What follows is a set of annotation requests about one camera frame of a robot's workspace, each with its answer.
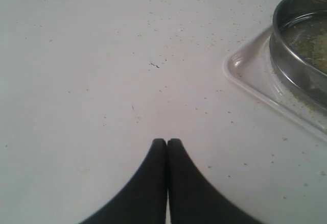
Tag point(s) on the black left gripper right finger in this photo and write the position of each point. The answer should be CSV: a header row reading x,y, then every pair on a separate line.
x,y
192,198

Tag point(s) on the round steel mesh sieve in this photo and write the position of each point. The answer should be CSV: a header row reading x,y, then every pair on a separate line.
x,y
293,20

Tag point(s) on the white rectangular plastic tray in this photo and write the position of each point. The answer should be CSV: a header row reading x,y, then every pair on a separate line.
x,y
250,68

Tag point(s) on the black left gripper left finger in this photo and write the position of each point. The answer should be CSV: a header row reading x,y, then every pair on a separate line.
x,y
144,198

